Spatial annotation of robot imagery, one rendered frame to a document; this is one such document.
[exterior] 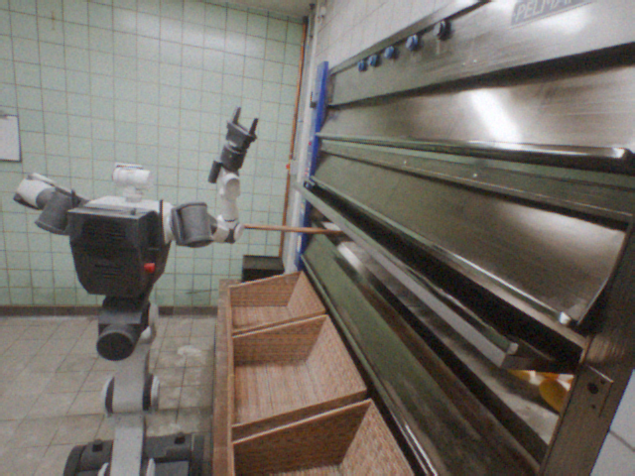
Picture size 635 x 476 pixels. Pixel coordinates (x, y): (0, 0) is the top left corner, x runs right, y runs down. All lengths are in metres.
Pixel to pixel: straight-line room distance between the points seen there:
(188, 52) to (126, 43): 0.42
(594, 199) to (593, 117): 0.13
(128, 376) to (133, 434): 0.26
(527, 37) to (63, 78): 2.94
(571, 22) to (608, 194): 0.34
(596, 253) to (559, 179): 0.14
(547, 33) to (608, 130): 0.27
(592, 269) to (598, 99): 0.28
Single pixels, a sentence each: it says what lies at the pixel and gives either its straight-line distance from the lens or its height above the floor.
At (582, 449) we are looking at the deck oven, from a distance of 0.79.
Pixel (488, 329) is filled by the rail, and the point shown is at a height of 1.43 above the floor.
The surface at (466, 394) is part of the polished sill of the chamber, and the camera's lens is 0.97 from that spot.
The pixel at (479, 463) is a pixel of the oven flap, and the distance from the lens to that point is 1.01.
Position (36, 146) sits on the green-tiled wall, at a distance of 3.36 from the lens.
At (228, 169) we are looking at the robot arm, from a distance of 1.38.
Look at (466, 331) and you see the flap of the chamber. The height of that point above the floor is 1.40.
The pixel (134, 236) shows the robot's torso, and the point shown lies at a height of 1.34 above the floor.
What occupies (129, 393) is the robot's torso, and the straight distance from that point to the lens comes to 1.65.
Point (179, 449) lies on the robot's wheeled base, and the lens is 2.06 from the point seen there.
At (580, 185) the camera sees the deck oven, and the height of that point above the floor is 1.67.
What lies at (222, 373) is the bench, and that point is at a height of 0.58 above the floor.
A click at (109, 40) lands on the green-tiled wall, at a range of 3.22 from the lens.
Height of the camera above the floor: 1.69
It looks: 15 degrees down
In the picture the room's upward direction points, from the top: 8 degrees clockwise
